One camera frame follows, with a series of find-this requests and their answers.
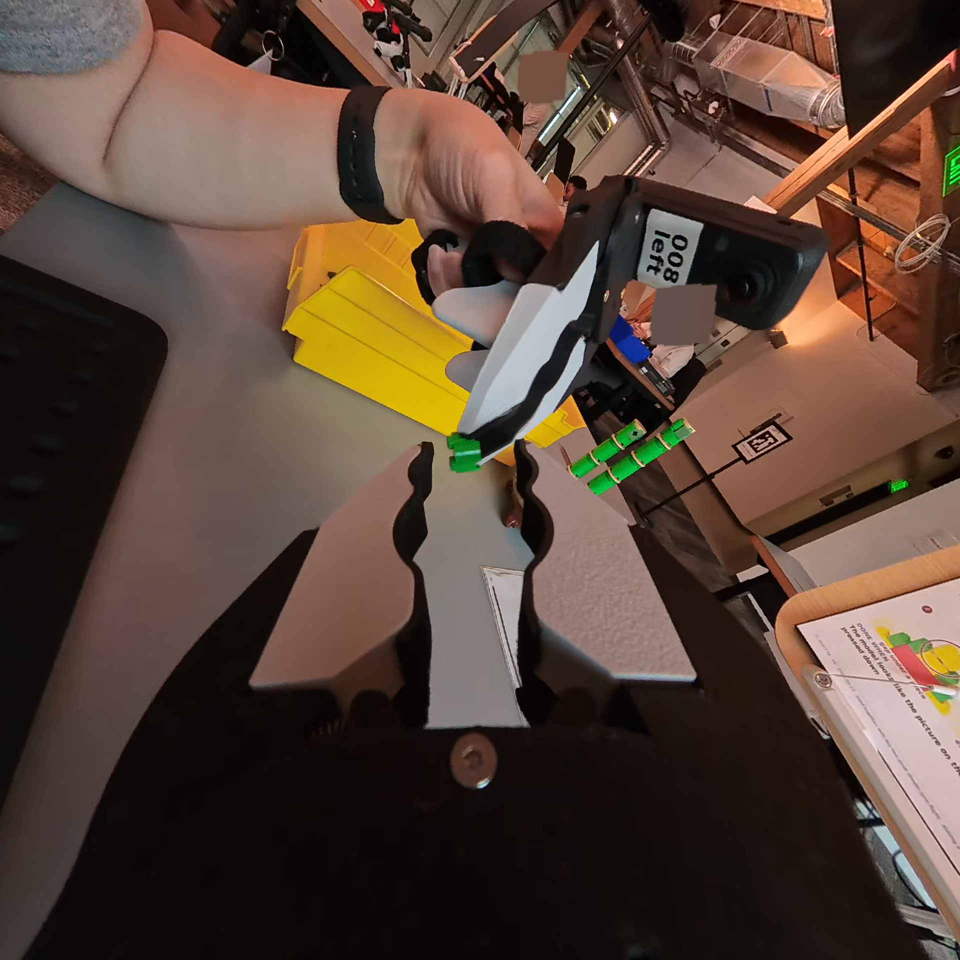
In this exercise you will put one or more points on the black keyboard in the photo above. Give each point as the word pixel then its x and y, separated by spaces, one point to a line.
pixel 67 450

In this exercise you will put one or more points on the black wristband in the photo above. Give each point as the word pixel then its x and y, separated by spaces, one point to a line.
pixel 360 157

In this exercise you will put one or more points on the instruction sheet on wooden stand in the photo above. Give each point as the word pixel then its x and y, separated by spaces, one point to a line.
pixel 900 675

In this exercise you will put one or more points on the yellow plastic bin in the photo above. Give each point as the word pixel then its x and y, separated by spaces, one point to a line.
pixel 360 337

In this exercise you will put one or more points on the person's left forearm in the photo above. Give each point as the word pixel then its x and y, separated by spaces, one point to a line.
pixel 187 135

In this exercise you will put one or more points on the white paper sheet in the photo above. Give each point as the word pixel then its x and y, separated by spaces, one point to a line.
pixel 510 600

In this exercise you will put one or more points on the white and black toy robot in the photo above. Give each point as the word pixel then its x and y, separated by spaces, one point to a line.
pixel 390 41

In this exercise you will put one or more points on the grey shirt sleeve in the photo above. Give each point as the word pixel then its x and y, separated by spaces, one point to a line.
pixel 60 30

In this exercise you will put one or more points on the bamboo brick model in pot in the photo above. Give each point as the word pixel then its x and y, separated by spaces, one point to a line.
pixel 622 450

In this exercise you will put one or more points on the green brick piece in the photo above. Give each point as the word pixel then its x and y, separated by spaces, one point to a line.
pixel 465 454

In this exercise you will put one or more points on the grey desk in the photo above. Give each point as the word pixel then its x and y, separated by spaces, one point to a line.
pixel 225 450

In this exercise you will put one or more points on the green exit sign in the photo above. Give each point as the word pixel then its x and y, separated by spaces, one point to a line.
pixel 952 172

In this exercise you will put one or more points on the person's left hand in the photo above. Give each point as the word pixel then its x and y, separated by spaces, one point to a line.
pixel 450 157

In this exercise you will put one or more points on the blue bin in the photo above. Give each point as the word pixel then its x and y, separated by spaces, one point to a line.
pixel 626 337

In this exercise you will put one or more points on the silver ventilation duct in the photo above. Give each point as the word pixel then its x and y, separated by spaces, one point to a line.
pixel 765 67

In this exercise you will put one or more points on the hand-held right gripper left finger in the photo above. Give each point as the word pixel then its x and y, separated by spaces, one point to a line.
pixel 337 600

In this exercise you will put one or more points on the wooden beam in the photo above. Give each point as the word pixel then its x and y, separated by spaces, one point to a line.
pixel 862 127

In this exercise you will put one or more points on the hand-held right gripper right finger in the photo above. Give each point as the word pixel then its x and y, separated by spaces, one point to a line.
pixel 607 600

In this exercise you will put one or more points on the black and white marker sign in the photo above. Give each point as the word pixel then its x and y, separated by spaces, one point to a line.
pixel 761 442

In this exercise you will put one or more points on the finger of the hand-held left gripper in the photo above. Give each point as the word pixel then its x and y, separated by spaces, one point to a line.
pixel 525 337
pixel 561 386

